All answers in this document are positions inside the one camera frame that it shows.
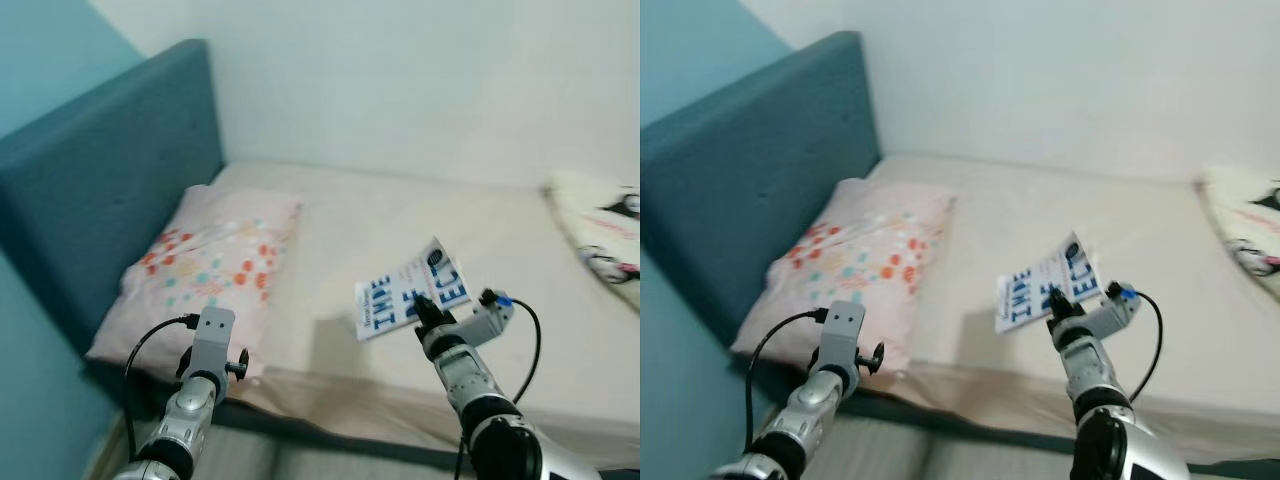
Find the white book with blue letters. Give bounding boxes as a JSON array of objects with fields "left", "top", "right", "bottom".
[
  {"left": 354, "top": 236, "right": 472, "bottom": 342},
  {"left": 994, "top": 231, "right": 1102, "bottom": 334}
]

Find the mattress with beige sheet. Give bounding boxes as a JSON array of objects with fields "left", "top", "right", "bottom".
[
  {"left": 735, "top": 152, "right": 1280, "bottom": 466},
  {"left": 85, "top": 160, "right": 641, "bottom": 471}
]

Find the pink dotted pillow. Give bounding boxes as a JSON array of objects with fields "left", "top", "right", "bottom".
[
  {"left": 730, "top": 178, "right": 956, "bottom": 376},
  {"left": 85, "top": 183, "right": 304, "bottom": 383}
]

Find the teal bed base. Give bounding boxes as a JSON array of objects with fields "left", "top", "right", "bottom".
[
  {"left": 745, "top": 360, "right": 1280, "bottom": 476},
  {"left": 90, "top": 355, "right": 641, "bottom": 479}
]

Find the cream cartoon print blanket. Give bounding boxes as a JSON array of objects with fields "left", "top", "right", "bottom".
[
  {"left": 543, "top": 170, "right": 641, "bottom": 313},
  {"left": 1198, "top": 163, "right": 1280, "bottom": 306}
]

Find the teal upholstered headboard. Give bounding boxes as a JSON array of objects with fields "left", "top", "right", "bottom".
[
  {"left": 640, "top": 30, "right": 883, "bottom": 351},
  {"left": 0, "top": 38, "right": 226, "bottom": 356}
]

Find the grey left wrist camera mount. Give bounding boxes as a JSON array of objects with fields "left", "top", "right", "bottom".
[
  {"left": 820, "top": 300, "right": 867, "bottom": 371},
  {"left": 190, "top": 306, "right": 237, "bottom": 379}
]

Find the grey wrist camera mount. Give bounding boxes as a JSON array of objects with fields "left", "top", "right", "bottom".
[
  {"left": 820, "top": 300, "right": 867, "bottom": 371},
  {"left": 455, "top": 296, "right": 517, "bottom": 349},
  {"left": 190, "top": 306, "right": 237, "bottom": 379},
  {"left": 1085, "top": 283, "right": 1141, "bottom": 336}
]

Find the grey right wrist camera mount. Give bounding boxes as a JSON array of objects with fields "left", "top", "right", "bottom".
[
  {"left": 1085, "top": 283, "right": 1141, "bottom": 336},
  {"left": 455, "top": 296, "right": 517, "bottom": 349}
]

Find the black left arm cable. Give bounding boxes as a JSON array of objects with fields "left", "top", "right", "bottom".
[
  {"left": 743, "top": 308, "right": 831, "bottom": 456},
  {"left": 124, "top": 313, "right": 201, "bottom": 466}
]

